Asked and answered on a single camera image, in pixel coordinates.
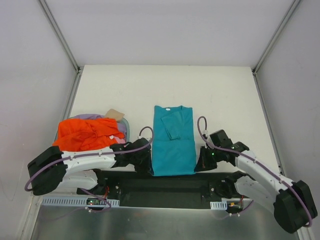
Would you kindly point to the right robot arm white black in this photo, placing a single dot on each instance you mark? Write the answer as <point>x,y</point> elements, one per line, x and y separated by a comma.
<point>291,202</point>

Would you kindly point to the grey cable duct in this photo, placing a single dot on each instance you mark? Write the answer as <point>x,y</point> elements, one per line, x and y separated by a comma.
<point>66,201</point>
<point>219,205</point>

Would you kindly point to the beige cloth piece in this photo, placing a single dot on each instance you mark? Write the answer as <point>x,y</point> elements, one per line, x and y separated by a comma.
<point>114,114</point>

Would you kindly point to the orange t shirt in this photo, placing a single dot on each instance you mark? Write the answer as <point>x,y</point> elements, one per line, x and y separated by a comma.
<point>77,135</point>

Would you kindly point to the right grey cable duct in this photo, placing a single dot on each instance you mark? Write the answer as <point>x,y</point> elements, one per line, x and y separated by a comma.
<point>219,205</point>

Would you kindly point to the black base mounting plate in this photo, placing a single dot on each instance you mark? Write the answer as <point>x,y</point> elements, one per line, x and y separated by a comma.
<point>195,191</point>

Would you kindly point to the pink garment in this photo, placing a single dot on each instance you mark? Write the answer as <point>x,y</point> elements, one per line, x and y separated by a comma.
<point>117,139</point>

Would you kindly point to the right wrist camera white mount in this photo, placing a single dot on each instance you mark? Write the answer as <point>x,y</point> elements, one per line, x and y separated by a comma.
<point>205,133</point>

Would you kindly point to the left grey cable duct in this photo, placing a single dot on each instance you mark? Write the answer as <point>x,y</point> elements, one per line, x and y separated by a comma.
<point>66,201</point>

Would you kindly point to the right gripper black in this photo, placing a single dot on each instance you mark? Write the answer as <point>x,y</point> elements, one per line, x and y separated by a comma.
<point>204,160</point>

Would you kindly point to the grey laundry basket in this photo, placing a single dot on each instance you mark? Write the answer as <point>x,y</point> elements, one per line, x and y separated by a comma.
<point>91,130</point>

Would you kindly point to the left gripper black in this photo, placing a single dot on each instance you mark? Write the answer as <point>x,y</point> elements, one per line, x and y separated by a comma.
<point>144,162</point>

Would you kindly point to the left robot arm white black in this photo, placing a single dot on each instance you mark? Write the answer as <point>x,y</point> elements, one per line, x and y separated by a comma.
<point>55,168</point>

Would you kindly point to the teal t shirt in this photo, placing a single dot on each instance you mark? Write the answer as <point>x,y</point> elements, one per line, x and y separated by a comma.
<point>173,148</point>

